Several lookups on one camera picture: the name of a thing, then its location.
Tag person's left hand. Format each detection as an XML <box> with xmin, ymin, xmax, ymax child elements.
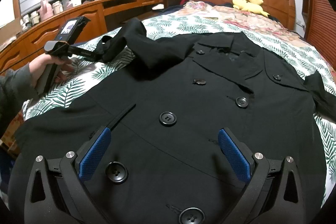
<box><xmin>29</xmin><ymin>53</ymin><xmax>74</xmax><ymax>87</ymax></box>

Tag yellow plush toy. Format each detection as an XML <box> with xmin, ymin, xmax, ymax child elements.
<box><xmin>232</xmin><ymin>0</ymin><xmax>269</xmax><ymax>17</ymax></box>

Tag dark grey left sleeve forearm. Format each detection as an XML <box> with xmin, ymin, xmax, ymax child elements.
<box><xmin>0</xmin><ymin>64</ymin><xmax>38</xmax><ymax>137</ymax></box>

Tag pink bottle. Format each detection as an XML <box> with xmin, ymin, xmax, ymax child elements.
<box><xmin>38</xmin><ymin>0</ymin><xmax>54</xmax><ymax>22</ymax></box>

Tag green fern print bedsheet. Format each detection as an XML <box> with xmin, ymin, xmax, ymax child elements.
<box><xmin>22</xmin><ymin>14</ymin><xmax>336</xmax><ymax>201</ymax></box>

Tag black double-breasted coat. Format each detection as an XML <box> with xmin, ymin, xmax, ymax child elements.
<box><xmin>6</xmin><ymin>19</ymin><xmax>335</xmax><ymax>223</ymax></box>

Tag floral quilt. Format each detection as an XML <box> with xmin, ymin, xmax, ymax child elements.
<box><xmin>178</xmin><ymin>1</ymin><xmax>306</xmax><ymax>47</ymax></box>

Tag long wooden desk cabinet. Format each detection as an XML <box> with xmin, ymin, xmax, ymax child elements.
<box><xmin>0</xmin><ymin>0</ymin><xmax>165</xmax><ymax>75</ymax></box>

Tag louvered wooden wardrobe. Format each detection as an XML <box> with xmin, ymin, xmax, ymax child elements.
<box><xmin>302</xmin><ymin>0</ymin><xmax>335</xmax><ymax>68</ymax></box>

